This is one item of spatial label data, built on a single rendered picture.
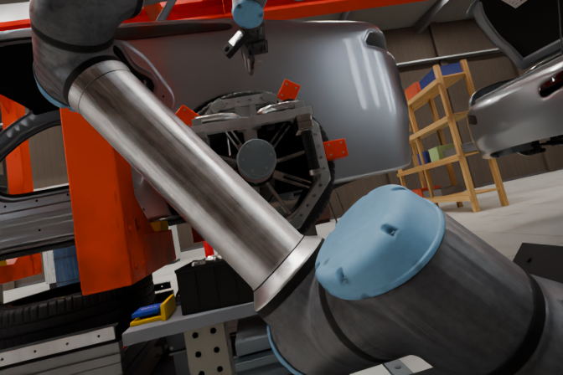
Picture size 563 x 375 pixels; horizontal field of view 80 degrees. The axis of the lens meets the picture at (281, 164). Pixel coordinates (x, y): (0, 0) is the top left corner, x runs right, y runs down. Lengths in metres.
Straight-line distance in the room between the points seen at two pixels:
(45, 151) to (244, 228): 12.63
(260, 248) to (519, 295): 0.30
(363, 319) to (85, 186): 1.09
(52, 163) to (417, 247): 12.69
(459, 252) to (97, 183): 1.15
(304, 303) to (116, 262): 0.90
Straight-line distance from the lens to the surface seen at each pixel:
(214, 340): 0.98
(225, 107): 1.33
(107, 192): 1.29
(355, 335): 0.44
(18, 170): 4.72
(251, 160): 1.13
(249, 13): 1.07
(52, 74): 0.67
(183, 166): 0.52
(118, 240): 1.28
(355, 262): 0.35
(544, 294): 0.46
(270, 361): 1.38
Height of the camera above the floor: 0.66
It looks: 8 degrees up
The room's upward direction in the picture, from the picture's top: 12 degrees counter-clockwise
